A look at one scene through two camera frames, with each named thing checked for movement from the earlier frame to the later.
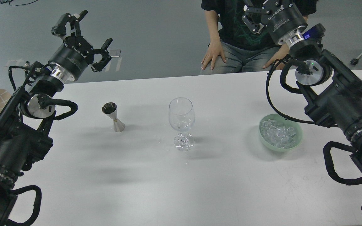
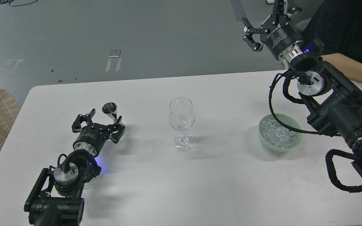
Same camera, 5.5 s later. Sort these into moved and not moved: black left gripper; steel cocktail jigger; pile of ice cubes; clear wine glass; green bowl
Moved: black left gripper
Not moved: green bowl; steel cocktail jigger; clear wine glass; pile of ice cubes
